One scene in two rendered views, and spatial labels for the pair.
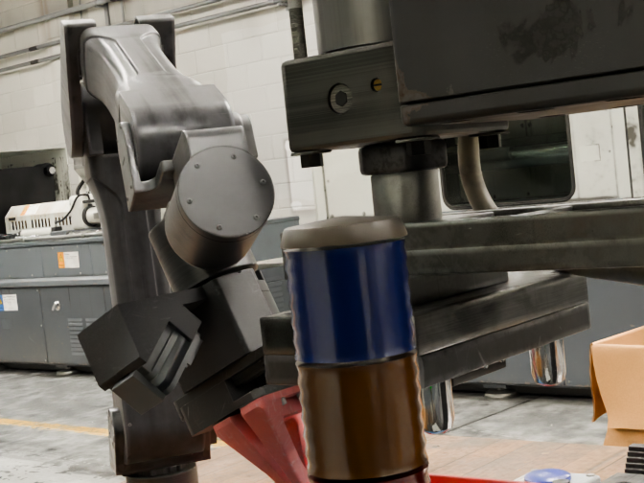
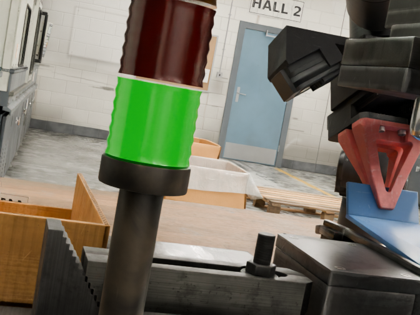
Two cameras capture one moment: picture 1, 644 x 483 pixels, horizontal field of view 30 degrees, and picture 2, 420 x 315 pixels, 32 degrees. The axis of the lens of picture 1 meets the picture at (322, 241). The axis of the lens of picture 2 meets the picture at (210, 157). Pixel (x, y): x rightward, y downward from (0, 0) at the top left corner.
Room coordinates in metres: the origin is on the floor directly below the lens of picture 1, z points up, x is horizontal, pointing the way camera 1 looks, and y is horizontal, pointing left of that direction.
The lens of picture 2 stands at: (0.12, -0.21, 1.09)
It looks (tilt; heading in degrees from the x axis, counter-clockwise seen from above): 5 degrees down; 35
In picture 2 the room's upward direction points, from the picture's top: 10 degrees clockwise
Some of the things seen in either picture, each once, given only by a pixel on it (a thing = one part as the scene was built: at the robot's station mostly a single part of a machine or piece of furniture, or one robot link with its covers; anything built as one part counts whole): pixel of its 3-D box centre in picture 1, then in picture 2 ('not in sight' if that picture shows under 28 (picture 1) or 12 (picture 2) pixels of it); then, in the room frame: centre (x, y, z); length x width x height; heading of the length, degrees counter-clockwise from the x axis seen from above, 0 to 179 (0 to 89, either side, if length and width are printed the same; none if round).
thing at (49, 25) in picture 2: not in sight; (39, 39); (5.36, 5.87, 1.27); 0.23 x 0.18 x 0.38; 137
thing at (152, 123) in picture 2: not in sight; (153, 121); (0.37, -0.01, 1.07); 0.04 x 0.04 x 0.03
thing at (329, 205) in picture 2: not in sight; (310, 206); (6.75, 3.06, 0.07); 1.20 x 1.00 x 0.14; 139
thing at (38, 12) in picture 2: not in sight; (37, 43); (5.02, 5.50, 1.21); 0.86 x 0.10 x 0.79; 47
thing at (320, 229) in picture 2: not in sight; (344, 239); (0.69, 0.03, 0.98); 0.07 x 0.02 x 0.01; 51
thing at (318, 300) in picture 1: (350, 298); not in sight; (0.37, -0.01, 1.17); 0.04 x 0.04 x 0.03
